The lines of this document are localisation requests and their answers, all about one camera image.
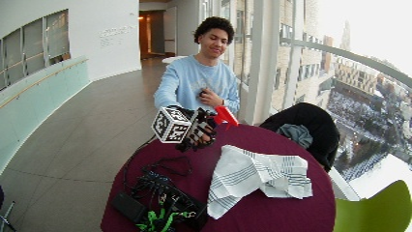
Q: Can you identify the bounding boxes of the black device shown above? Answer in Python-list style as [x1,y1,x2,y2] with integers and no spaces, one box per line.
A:
[159,188,210,231]

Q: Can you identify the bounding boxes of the black chair with jacket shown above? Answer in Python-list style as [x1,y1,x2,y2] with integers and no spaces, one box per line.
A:
[259,101,342,173]

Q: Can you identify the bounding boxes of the wooden wall handrail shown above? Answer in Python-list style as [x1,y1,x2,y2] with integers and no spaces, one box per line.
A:
[0,58,91,110]

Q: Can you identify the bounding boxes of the white round table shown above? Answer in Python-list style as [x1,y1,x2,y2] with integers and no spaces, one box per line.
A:
[162,55,190,65]

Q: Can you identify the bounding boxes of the black rectangular box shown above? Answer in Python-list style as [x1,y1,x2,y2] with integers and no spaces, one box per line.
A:
[111,191,148,224]

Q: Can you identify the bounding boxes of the white striped dish towel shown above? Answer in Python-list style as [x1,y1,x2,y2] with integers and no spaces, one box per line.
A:
[206,144,315,220]

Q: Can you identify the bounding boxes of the green chair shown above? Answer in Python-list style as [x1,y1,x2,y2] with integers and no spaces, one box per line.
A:
[332,179,412,232]

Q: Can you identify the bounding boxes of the dark metal stand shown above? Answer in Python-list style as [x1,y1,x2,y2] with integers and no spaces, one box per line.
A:
[0,186,19,232]

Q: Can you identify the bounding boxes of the wall window row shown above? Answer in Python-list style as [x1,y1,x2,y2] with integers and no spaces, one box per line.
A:
[0,9,72,91]

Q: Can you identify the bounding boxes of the bundle of black cables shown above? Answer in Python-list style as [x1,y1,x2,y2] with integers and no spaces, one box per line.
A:
[123,134,195,207]

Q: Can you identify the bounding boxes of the the person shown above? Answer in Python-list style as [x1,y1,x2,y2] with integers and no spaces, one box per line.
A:
[152,15,243,117]

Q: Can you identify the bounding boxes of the grey cloth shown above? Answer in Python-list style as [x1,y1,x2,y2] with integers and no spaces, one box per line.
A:
[276,123,316,150]

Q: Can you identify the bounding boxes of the white cube with black markers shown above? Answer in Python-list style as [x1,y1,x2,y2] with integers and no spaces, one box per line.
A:
[151,105,194,145]

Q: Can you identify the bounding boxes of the white balcony railing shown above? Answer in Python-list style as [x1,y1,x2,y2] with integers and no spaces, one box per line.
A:
[280,37,412,89]

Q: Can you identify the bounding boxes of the green straps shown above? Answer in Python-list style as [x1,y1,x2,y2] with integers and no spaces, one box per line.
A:
[135,208,196,232]

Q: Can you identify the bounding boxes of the red plastic object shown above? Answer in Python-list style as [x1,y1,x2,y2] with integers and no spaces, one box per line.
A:
[212,105,242,128]

